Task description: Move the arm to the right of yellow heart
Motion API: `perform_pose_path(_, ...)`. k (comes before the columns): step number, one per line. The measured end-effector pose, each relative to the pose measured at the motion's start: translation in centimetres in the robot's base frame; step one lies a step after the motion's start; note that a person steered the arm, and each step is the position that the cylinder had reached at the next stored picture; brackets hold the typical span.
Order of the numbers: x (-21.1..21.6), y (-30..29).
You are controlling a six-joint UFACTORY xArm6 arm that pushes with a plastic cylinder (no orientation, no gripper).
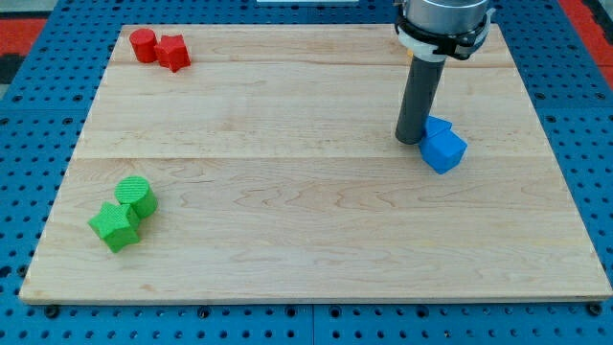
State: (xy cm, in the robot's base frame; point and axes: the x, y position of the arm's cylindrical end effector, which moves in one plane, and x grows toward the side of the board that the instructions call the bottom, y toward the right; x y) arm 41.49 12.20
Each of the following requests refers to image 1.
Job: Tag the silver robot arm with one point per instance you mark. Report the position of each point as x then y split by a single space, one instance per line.
436 29

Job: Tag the wooden board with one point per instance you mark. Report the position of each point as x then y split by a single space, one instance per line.
279 179

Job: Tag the blue triangle block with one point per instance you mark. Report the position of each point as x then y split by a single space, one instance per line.
435 126

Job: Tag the blue cube block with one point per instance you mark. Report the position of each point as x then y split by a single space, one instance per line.
443 151

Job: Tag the gray cylindrical pusher tool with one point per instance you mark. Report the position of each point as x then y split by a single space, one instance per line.
419 94

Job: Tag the green cylinder block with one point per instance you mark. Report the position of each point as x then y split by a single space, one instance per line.
135 191

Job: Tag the red star block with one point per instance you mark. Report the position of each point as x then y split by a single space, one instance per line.
171 52

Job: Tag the green star block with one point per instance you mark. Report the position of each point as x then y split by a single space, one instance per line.
116 225

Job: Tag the red cylinder block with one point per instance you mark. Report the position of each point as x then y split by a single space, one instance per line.
143 42

